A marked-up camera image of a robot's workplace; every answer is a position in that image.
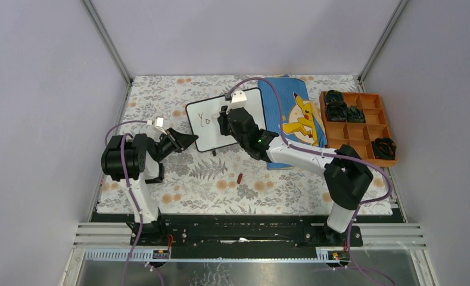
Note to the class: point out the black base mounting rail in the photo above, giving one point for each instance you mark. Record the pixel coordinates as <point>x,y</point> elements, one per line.
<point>233,236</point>

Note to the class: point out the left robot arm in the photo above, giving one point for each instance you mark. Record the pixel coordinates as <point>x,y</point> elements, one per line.
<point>136,161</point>

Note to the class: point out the rolled dark tie small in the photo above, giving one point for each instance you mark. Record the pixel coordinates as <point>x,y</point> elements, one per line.
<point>355,115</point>

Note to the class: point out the right aluminium frame post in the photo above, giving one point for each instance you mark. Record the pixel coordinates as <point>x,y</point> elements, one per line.
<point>384,37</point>

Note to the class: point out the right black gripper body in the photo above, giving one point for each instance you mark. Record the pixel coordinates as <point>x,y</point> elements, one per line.
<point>243,142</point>

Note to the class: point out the left aluminium frame post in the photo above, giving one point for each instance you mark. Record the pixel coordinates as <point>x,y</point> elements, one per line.
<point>106,39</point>

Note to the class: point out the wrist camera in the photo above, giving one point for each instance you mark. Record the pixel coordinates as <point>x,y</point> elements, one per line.
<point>236,99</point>
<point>158,124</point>

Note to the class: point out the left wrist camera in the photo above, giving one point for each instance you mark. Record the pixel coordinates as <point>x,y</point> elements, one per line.
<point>158,124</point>

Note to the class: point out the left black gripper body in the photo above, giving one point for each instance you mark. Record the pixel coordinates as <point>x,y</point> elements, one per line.
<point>166,145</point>

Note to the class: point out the small black-framed whiteboard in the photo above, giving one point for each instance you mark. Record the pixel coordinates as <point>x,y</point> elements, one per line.
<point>202,116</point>

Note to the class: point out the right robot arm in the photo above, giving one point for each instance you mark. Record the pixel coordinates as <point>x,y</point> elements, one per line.
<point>346,177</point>

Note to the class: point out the blue Pikachu cloth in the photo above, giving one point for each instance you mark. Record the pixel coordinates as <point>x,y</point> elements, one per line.
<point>286,103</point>

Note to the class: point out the white slotted cable duct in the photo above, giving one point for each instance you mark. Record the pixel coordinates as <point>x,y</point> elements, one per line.
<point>160,255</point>

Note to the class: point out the rolled dark tie middle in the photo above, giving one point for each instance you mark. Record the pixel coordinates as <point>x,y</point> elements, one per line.
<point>336,111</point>

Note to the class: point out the rolled dark tie lower right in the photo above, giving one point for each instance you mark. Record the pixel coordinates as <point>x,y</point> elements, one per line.
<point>384,149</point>

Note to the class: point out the aluminium frame post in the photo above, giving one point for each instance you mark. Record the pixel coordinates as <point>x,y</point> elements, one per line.
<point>384,37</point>
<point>106,39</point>

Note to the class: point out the rolled dark tie top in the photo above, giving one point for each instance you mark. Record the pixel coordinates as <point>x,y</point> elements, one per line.
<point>332,96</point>

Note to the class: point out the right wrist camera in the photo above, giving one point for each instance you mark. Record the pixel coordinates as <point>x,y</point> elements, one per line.
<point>236,99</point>

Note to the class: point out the orange wooden compartment tray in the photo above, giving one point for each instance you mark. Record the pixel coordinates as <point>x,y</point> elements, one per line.
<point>360,136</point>

